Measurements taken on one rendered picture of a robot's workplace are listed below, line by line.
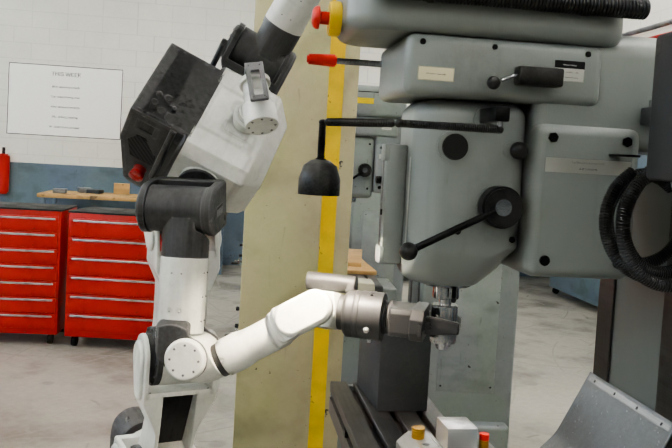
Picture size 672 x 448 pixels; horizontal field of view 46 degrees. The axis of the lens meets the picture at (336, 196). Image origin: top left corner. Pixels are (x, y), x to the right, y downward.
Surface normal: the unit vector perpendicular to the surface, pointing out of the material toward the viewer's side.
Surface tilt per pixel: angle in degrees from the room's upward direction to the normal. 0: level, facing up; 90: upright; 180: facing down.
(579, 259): 90
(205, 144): 58
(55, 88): 90
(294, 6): 108
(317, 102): 90
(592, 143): 90
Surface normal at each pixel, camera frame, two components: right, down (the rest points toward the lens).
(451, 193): 0.13, 0.06
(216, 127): 0.42, -0.46
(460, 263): 0.09, 0.51
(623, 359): -0.99, -0.05
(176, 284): -0.11, -0.04
